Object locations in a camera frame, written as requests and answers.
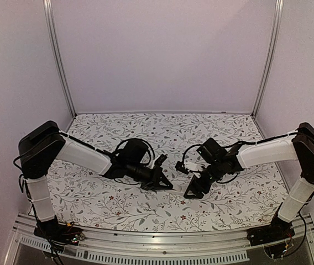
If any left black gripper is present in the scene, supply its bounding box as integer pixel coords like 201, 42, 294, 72
126, 161, 172, 191

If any white remote control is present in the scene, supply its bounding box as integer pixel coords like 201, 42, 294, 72
171, 185, 187, 194

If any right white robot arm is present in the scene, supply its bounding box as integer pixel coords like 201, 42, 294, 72
180, 123, 314, 241

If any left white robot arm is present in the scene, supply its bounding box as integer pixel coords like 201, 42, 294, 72
13, 120, 173, 240

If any floral patterned table mat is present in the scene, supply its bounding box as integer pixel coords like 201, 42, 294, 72
46, 113, 287, 232

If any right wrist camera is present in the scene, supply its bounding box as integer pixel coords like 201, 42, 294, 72
175, 161, 202, 174

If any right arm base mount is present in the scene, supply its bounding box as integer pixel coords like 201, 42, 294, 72
247, 210, 295, 246

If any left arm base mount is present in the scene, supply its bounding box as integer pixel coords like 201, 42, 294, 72
34, 212, 85, 245

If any front aluminium rail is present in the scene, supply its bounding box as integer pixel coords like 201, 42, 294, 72
4, 214, 314, 264

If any right aluminium frame post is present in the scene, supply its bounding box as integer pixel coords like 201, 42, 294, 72
252, 0, 284, 118

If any aluminium frame post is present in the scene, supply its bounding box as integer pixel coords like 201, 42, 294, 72
252, 0, 284, 118
43, 0, 77, 118

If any left aluminium frame post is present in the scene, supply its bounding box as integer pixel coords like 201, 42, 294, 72
43, 0, 77, 118

